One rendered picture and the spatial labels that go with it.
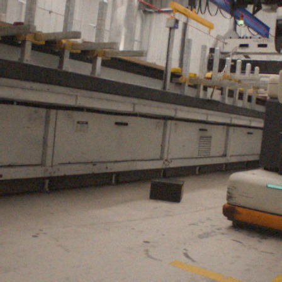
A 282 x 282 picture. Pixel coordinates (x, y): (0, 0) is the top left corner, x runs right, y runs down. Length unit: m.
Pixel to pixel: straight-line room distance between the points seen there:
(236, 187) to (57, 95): 1.02
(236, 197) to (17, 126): 1.21
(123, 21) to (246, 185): 5.76
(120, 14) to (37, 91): 5.54
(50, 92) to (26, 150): 0.40
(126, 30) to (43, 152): 5.25
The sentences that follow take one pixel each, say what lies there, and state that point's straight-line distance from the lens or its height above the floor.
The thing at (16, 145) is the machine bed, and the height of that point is 0.28.
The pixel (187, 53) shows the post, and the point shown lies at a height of 1.02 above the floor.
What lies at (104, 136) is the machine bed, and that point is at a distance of 2.80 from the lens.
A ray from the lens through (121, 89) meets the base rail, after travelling 2.46.
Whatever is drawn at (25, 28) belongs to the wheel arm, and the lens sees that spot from 1.67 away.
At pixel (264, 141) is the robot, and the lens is 2.35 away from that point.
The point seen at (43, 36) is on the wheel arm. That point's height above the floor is 0.83.
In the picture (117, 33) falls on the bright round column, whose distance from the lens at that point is 7.44.
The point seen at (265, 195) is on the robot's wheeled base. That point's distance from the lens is 2.01.
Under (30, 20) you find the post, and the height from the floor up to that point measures 0.90.
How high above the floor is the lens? 0.51
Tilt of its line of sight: 3 degrees down
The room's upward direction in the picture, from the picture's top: 6 degrees clockwise
